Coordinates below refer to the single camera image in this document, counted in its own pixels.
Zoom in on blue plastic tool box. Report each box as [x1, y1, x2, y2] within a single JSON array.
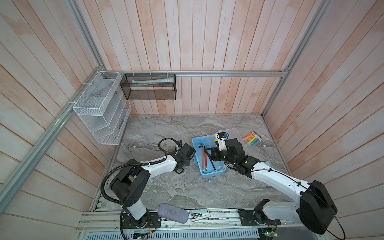
[[192, 135, 227, 179]]

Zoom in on white wire mesh shelf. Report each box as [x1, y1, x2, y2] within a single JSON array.
[[73, 72, 132, 145]]

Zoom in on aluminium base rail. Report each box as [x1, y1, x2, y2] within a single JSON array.
[[74, 207, 326, 240]]

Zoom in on pack of coloured markers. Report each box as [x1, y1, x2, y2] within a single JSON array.
[[243, 132, 263, 147]]

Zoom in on black mesh wall basket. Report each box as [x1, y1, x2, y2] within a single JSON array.
[[120, 73, 177, 101]]

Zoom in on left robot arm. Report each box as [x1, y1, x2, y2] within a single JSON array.
[[100, 141, 196, 229]]

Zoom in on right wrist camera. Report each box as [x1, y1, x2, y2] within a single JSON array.
[[215, 132, 229, 151]]

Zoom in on red handled hex key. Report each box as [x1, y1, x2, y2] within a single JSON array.
[[204, 147, 208, 173]]

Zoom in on black hex key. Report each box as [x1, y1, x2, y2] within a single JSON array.
[[199, 145, 216, 173]]

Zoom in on grey fabric pouch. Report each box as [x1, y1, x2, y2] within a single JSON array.
[[158, 204, 189, 224]]

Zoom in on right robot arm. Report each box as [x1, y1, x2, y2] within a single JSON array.
[[204, 139, 338, 235]]

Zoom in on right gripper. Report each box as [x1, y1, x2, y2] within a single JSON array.
[[204, 146, 236, 166]]

